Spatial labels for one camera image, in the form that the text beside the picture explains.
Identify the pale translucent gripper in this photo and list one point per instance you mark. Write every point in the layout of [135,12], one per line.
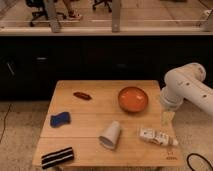
[167,117]

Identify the orange ceramic bowl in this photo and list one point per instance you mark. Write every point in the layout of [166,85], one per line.
[133,99]

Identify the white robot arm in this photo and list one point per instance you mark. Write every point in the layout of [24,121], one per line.
[185,83]

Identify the white plastic bottle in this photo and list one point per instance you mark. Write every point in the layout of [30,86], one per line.
[157,137]

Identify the wooden table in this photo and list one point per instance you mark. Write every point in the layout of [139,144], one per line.
[90,117]

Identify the white paper cup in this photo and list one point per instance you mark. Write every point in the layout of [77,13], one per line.
[110,135]

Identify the dark red sausage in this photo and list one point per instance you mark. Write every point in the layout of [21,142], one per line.
[82,95]

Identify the blue sponge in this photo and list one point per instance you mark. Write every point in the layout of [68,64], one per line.
[60,119]

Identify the black white striped cloth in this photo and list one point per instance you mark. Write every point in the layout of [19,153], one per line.
[57,157]

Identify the person's leg with sneaker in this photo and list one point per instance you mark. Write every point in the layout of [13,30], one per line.
[72,14]

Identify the dark cabinet counter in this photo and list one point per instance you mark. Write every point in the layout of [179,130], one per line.
[33,60]

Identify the black office chair left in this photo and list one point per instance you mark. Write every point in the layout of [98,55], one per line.
[41,11]

